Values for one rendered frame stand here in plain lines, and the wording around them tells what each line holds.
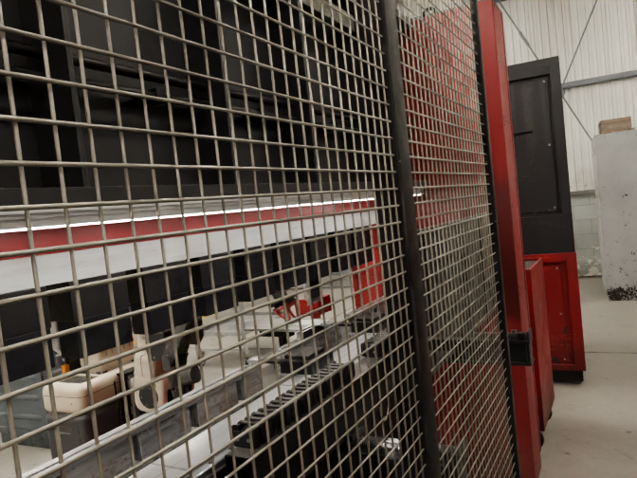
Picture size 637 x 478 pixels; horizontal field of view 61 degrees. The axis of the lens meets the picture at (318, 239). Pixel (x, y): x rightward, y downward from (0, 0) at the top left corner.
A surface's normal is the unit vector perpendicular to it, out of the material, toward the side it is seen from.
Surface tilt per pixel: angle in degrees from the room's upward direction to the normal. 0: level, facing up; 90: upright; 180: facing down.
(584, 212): 90
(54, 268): 90
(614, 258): 90
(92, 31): 90
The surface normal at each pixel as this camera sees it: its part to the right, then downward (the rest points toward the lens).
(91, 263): 0.87, -0.07
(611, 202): -0.42, 0.09
